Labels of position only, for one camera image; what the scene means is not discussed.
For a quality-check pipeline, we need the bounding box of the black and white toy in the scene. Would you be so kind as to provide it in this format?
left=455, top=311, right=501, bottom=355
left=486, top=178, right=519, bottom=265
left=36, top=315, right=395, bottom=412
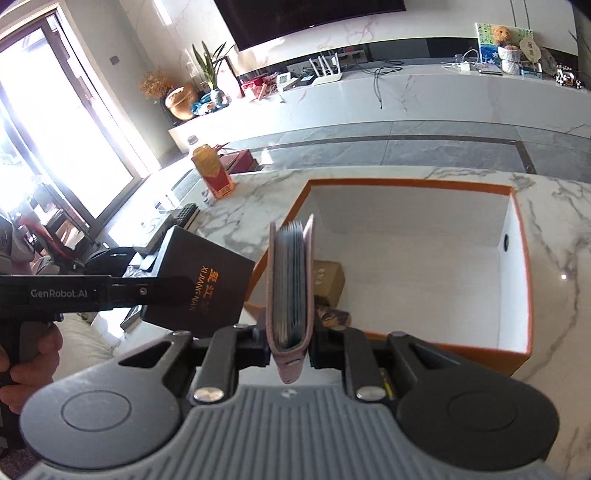
left=556, top=65, right=583, bottom=89

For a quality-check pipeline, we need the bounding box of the green and blue painting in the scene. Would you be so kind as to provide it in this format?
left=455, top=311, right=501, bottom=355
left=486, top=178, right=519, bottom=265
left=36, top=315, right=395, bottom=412
left=475, top=22, right=534, bottom=65

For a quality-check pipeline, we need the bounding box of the red and yellow carton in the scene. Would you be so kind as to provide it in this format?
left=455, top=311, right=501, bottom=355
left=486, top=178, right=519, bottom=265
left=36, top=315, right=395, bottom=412
left=191, top=144, right=235, bottom=199

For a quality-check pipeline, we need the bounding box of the black remote control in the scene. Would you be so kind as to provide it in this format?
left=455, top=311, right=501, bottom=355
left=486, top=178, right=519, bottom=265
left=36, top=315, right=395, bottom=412
left=173, top=204, right=199, bottom=230

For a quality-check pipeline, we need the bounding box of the white marble tv console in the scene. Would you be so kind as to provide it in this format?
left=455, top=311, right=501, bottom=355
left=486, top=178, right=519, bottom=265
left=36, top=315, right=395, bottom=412
left=168, top=62, right=591, bottom=149

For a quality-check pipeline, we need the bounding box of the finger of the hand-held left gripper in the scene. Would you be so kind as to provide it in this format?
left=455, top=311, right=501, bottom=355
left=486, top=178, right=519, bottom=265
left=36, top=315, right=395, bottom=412
left=108, top=275, right=195, bottom=308

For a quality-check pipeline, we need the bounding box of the orange cardboard box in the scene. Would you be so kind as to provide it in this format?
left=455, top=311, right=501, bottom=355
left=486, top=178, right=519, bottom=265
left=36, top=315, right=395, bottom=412
left=244, top=179, right=533, bottom=377

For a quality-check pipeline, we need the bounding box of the wooden hand fan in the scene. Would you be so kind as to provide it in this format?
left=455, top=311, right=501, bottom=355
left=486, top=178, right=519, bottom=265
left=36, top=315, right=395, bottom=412
left=519, top=37, right=541, bottom=65

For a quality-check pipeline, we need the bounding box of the white wifi router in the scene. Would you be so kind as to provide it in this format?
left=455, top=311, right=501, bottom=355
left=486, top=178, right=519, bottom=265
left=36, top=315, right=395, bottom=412
left=310, top=53, right=343, bottom=86

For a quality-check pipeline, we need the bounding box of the white textured pot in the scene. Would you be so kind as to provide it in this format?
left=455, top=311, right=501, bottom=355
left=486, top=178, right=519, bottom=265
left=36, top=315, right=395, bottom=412
left=500, top=45, right=522, bottom=75

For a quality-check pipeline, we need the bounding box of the small brown box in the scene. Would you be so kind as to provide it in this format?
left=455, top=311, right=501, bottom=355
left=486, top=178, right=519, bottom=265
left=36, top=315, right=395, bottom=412
left=313, top=260, right=346, bottom=308

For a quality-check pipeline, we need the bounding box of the glass sliding door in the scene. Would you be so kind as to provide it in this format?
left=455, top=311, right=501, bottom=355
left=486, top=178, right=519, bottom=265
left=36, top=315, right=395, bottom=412
left=0, top=11, right=154, bottom=241

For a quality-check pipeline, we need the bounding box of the black box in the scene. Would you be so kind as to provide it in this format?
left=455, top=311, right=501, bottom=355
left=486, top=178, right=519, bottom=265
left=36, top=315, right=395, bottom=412
left=141, top=225, right=256, bottom=340

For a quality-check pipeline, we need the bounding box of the golden vase with dried flowers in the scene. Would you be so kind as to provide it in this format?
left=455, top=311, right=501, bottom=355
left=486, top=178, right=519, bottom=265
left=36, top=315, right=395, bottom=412
left=140, top=71, right=200, bottom=123

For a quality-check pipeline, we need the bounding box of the potted orchid plant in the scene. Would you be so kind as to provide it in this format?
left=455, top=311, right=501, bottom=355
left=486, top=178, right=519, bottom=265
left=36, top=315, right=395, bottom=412
left=191, top=41, right=234, bottom=110

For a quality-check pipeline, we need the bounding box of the person's left hand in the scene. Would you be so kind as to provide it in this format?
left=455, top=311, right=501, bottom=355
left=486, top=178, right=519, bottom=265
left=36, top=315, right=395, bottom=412
left=0, top=324, right=64, bottom=415

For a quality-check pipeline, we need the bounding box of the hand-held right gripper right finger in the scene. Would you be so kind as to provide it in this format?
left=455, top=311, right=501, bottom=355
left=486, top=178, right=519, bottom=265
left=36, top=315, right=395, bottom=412
left=310, top=324, right=466, bottom=402

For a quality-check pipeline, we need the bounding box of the black television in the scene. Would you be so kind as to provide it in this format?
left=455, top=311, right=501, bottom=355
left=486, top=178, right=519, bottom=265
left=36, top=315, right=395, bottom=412
left=213, top=0, right=407, bottom=52

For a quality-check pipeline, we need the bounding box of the black cable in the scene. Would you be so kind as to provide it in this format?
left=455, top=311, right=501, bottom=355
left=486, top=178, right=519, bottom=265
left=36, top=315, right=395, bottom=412
left=373, top=65, right=403, bottom=110

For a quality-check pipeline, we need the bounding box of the red gift box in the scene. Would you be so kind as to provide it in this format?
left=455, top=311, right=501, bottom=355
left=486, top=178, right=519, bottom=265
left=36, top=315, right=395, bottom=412
left=240, top=78, right=278, bottom=100

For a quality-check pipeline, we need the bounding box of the decorative plate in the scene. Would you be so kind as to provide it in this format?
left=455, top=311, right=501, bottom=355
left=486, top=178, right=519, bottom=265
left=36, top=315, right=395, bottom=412
left=538, top=46, right=559, bottom=75

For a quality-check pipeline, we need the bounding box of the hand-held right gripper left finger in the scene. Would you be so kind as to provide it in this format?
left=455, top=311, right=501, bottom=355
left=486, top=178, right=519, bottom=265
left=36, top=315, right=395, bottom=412
left=115, top=324, right=271, bottom=405

